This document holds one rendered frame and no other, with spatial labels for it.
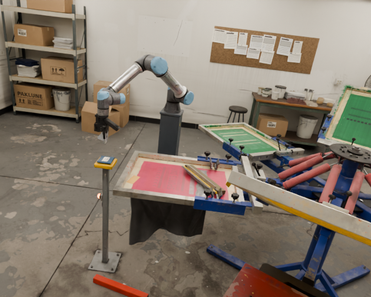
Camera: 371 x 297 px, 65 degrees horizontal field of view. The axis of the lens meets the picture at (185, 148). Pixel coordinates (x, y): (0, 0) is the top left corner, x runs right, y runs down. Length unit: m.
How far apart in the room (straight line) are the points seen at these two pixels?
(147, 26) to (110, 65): 1.00
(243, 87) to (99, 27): 2.82
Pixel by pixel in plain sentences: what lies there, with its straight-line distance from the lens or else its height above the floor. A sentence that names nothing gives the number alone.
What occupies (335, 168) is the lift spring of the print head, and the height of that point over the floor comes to 1.24.
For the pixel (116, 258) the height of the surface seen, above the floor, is 0.01.
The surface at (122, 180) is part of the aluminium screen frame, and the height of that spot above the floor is 0.99.
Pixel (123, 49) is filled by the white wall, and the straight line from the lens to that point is 5.76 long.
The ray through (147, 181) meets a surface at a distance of 1.95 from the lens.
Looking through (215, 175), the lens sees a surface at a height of 0.95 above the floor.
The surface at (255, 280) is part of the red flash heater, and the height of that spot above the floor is 1.10.
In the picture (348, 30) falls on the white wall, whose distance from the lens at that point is 6.05.
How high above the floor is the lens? 1.94
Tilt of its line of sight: 23 degrees down
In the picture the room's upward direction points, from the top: 7 degrees clockwise
